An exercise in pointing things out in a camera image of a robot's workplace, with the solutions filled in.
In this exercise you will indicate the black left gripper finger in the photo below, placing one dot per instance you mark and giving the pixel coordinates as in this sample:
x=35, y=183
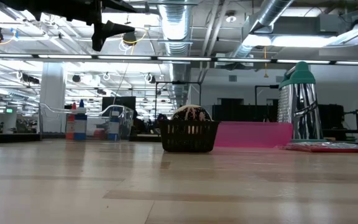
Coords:
x=117, y=5
x=104, y=31

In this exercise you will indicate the white bottle blue cap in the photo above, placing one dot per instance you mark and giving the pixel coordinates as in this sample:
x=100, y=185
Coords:
x=114, y=127
x=80, y=124

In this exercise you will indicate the orange paint bottle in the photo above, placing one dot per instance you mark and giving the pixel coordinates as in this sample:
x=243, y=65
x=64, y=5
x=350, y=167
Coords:
x=70, y=124

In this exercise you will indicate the red paint bottle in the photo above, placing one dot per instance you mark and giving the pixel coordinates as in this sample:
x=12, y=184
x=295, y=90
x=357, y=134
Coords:
x=99, y=134

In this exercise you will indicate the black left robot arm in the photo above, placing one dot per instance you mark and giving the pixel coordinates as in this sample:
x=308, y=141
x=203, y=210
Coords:
x=26, y=4

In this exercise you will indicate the black background monitor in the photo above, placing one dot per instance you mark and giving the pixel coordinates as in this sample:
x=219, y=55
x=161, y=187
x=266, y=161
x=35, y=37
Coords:
x=118, y=102

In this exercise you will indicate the white building column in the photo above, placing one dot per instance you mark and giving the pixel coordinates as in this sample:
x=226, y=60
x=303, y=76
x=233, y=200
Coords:
x=52, y=93

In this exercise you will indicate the clear plastic container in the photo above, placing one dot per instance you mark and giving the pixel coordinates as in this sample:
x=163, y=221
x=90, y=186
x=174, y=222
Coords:
x=127, y=118

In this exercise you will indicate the person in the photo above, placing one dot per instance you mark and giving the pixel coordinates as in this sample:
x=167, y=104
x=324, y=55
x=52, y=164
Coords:
x=138, y=124
x=162, y=117

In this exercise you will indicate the green exit sign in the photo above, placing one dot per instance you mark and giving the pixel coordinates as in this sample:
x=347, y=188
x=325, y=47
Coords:
x=9, y=110

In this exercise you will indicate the black plastic slotted basket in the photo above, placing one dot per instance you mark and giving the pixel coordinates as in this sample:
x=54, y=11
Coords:
x=188, y=140

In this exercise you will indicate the black low cabinets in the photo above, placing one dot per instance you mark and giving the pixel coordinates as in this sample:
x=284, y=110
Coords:
x=244, y=113

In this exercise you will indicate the pink plastic tray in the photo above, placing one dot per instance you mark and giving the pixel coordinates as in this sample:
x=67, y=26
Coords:
x=253, y=135

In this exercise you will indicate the black workshop equipment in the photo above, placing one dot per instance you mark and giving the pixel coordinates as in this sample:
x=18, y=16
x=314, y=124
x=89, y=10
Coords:
x=334, y=118

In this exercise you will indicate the silver ventilation duct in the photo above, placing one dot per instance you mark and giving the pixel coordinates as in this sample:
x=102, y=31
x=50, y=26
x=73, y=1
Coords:
x=269, y=12
x=175, y=25

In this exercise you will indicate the black aluminium table frame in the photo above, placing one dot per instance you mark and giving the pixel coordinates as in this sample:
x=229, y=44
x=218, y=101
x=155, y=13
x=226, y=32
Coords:
x=11, y=138

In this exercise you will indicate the black metal stand frame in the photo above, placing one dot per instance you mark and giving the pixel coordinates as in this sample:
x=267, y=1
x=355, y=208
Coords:
x=264, y=86

